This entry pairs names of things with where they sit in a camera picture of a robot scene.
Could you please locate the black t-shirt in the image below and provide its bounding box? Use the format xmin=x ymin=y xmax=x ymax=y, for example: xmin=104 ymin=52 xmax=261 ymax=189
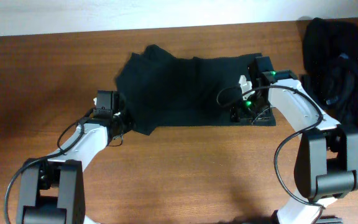
xmin=116 ymin=45 xmax=259 ymax=135

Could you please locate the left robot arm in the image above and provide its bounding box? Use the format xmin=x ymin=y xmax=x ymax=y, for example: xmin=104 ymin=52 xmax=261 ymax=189
xmin=13 ymin=90 xmax=132 ymax=224

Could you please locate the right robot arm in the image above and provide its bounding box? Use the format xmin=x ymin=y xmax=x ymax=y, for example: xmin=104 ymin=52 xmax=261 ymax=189
xmin=229 ymin=57 xmax=358 ymax=223

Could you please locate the pile of black clothes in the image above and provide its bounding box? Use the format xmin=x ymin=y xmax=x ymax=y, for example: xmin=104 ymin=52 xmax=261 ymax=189
xmin=301 ymin=17 xmax=358 ymax=128

